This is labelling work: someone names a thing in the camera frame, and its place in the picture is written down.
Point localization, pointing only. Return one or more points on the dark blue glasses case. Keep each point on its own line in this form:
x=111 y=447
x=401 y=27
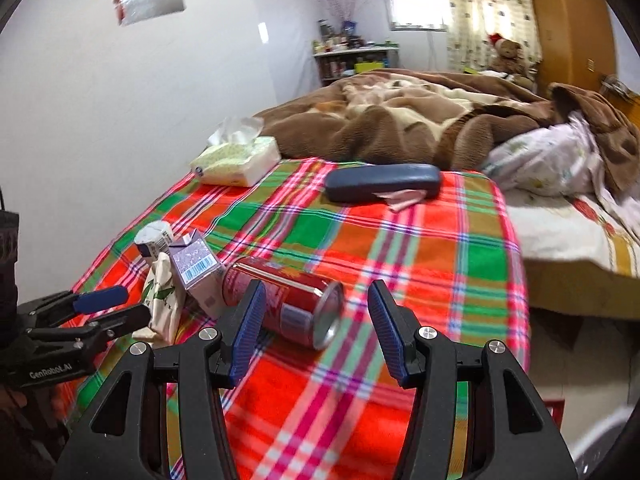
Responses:
x=365 y=184

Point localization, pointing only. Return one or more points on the person left hand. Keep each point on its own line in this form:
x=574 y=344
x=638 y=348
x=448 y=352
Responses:
x=33 y=434

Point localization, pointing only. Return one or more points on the patterned window curtain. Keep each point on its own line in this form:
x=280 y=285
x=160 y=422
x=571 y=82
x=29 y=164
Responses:
x=471 y=23

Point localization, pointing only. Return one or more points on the beige paper bag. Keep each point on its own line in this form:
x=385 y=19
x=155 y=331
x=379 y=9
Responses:
x=164 y=296

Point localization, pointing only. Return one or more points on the white floral pillow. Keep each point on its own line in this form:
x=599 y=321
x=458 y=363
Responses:
x=562 y=160

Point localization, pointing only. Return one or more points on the white blue yogurt cup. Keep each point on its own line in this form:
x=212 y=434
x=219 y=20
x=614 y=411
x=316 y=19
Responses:
x=153 y=238

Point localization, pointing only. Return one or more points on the brown fleece blanket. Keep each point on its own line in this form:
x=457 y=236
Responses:
x=449 y=120

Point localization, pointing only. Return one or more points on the small bright window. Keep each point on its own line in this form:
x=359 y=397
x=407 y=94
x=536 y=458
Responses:
x=428 y=15

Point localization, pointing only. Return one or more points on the purple milk carton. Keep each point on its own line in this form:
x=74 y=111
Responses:
x=199 y=271

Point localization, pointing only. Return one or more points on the brown teddy bear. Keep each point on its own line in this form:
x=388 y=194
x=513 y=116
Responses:
x=509 y=61

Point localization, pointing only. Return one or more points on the wooden wardrobe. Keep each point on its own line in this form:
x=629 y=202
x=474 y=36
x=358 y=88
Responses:
x=577 y=43

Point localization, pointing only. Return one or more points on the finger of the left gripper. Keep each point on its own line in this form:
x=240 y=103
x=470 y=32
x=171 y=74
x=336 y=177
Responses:
x=69 y=301
x=100 y=324

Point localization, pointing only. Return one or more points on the cluttered white shelf unit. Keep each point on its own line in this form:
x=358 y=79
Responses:
x=343 y=53

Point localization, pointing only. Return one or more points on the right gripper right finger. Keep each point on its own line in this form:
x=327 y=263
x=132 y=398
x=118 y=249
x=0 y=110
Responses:
x=511 y=434

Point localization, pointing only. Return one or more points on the decorative branch vase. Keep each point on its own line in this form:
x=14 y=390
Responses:
x=342 y=15

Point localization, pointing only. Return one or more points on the dark red soda can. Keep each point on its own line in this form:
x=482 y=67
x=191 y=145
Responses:
x=300 y=306

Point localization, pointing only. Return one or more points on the wooden headboard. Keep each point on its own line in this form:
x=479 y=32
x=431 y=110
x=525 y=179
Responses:
x=625 y=100

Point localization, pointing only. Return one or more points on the white round trash bin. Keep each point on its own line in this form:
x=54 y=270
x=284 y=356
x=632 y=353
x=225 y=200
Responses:
x=610 y=449

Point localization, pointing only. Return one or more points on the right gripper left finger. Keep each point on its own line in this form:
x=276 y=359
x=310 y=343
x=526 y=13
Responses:
x=123 y=432

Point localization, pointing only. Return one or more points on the green white tissue pack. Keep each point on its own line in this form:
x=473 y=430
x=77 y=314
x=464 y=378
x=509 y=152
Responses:
x=236 y=154

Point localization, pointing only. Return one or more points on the yellow bed mattress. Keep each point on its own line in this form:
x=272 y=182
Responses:
x=578 y=259

